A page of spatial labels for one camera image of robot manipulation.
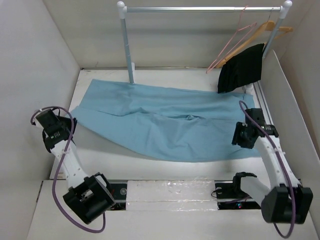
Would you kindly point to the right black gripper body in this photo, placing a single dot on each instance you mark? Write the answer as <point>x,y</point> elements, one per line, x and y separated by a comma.
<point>240,135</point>

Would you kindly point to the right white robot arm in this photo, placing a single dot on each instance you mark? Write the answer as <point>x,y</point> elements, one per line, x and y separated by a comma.
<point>285,200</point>

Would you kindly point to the light blue trousers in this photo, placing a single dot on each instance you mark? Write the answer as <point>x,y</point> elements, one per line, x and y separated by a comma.
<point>169,124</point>

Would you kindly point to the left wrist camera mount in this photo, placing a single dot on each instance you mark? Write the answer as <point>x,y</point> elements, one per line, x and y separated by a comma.
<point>34,120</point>

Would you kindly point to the pink wire hanger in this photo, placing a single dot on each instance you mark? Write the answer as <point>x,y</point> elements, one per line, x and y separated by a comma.
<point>225,51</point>

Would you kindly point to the wooden hanger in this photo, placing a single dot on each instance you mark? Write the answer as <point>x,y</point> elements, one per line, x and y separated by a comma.
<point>267,26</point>

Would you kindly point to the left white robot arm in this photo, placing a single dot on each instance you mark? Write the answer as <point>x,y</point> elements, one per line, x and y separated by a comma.
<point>87,196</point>

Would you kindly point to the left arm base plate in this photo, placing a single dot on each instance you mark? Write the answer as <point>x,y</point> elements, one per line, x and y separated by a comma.
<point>119,193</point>

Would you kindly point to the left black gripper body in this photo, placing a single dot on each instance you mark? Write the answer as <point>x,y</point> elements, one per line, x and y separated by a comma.
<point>65,122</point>

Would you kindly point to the black garment on hanger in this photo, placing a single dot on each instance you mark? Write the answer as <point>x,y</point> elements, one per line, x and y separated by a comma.
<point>242,69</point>

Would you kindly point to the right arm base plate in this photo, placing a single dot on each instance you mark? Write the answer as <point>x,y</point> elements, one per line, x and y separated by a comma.
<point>228,199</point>

